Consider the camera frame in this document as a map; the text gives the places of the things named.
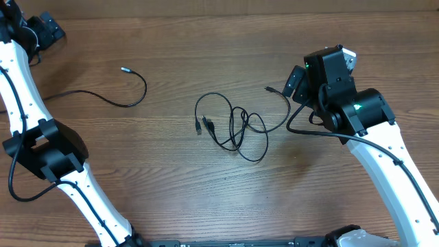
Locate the black cable silver plug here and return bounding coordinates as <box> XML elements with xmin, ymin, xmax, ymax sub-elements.
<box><xmin>0</xmin><ymin>67</ymin><xmax>148</xmax><ymax>114</ymax></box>

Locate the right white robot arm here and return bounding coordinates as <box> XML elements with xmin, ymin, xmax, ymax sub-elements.
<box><xmin>283</xmin><ymin>45</ymin><xmax>438</xmax><ymax>246</ymax></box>

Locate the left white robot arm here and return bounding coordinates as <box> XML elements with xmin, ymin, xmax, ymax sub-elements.
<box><xmin>1</xmin><ymin>1</ymin><xmax>147</xmax><ymax>246</ymax></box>

